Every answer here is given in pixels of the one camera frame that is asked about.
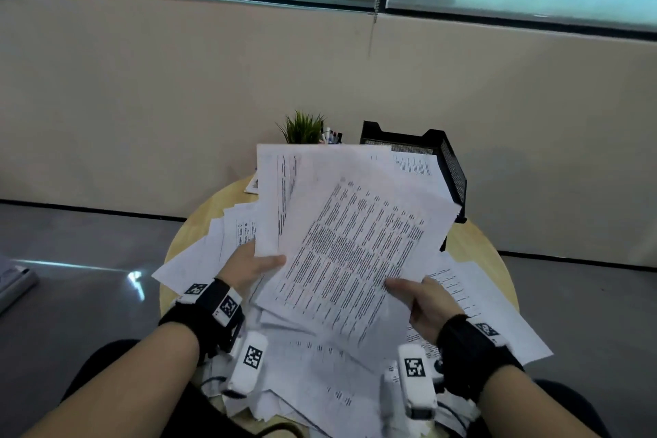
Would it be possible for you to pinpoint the person's left hand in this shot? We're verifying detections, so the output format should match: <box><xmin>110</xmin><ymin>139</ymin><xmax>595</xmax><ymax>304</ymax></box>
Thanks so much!
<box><xmin>218</xmin><ymin>240</ymin><xmax>287</xmax><ymax>305</ymax></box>

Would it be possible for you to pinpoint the person's right hand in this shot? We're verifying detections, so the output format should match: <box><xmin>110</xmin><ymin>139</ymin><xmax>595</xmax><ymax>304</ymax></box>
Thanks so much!
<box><xmin>383</xmin><ymin>276</ymin><xmax>465</xmax><ymax>346</ymax></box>

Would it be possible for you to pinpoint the black mesh paper tray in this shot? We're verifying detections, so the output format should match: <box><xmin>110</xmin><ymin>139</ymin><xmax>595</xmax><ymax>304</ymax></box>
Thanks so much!
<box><xmin>359</xmin><ymin>120</ymin><xmax>469</xmax><ymax>253</ymax></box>

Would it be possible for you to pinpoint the pile of printed papers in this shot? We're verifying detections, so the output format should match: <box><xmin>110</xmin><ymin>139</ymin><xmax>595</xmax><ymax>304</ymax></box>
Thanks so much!
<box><xmin>151</xmin><ymin>196</ymin><xmax>555</xmax><ymax>438</ymax></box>

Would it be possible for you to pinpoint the person's left forearm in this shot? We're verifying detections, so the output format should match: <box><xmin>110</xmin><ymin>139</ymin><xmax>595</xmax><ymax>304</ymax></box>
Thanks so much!
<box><xmin>23</xmin><ymin>322</ymin><xmax>201</xmax><ymax>438</ymax></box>

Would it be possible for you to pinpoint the person's right forearm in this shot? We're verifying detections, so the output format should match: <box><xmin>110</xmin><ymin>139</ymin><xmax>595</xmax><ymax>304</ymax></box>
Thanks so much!
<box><xmin>477</xmin><ymin>363</ymin><xmax>602</xmax><ymax>438</ymax></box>

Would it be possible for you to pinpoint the black left wrist band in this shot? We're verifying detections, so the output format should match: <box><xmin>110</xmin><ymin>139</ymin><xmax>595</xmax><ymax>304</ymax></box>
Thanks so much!
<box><xmin>157</xmin><ymin>277</ymin><xmax>246</xmax><ymax>364</ymax></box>

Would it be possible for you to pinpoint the black wrist band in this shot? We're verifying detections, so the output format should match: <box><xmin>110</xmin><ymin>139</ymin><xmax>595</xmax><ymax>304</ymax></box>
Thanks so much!
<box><xmin>436</xmin><ymin>313</ymin><xmax>526</xmax><ymax>402</ymax></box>
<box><xmin>157</xmin><ymin>277</ymin><xmax>246</xmax><ymax>364</ymax></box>

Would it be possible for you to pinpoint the round wooden table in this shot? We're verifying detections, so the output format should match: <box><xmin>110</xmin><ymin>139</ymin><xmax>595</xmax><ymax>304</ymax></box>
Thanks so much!
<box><xmin>159</xmin><ymin>175</ymin><xmax>519</xmax><ymax>418</ymax></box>

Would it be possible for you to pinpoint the black right wrist band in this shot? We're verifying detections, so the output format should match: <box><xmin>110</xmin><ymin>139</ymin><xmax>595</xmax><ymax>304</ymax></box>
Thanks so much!
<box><xmin>436</xmin><ymin>313</ymin><xmax>526</xmax><ymax>402</ymax></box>

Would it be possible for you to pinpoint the green potted plant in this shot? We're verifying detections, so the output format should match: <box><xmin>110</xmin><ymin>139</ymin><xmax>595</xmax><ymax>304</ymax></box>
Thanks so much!
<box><xmin>276</xmin><ymin>110</ymin><xmax>327</xmax><ymax>145</ymax></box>

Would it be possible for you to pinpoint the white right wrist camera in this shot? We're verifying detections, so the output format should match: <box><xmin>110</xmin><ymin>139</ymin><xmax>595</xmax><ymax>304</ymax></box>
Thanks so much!
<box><xmin>398</xmin><ymin>344</ymin><xmax>440</xmax><ymax>421</ymax></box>

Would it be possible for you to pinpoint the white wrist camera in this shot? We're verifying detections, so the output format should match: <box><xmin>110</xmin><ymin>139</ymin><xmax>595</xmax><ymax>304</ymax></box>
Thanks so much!
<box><xmin>398</xmin><ymin>344</ymin><xmax>440</xmax><ymax>421</ymax></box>
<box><xmin>223</xmin><ymin>331</ymin><xmax>269</xmax><ymax>398</ymax></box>

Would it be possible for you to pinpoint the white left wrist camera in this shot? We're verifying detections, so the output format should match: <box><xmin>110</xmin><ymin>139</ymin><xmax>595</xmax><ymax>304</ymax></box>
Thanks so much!
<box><xmin>223</xmin><ymin>331</ymin><xmax>269</xmax><ymax>398</ymax></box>

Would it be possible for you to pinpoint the black left camera cable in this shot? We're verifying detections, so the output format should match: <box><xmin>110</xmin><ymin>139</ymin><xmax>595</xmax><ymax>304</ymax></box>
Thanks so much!
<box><xmin>197</xmin><ymin>376</ymin><xmax>229</xmax><ymax>400</ymax></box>

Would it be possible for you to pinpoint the black camera cable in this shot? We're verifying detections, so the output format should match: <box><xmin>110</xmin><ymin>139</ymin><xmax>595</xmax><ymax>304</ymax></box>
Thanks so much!
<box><xmin>197</xmin><ymin>376</ymin><xmax>229</xmax><ymax>400</ymax></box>
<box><xmin>436</xmin><ymin>396</ymin><xmax>483</xmax><ymax>436</ymax></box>

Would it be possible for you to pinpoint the black right camera cable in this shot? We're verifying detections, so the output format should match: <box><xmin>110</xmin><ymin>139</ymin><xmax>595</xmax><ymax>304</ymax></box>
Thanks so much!
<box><xmin>436</xmin><ymin>396</ymin><xmax>483</xmax><ymax>436</ymax></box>

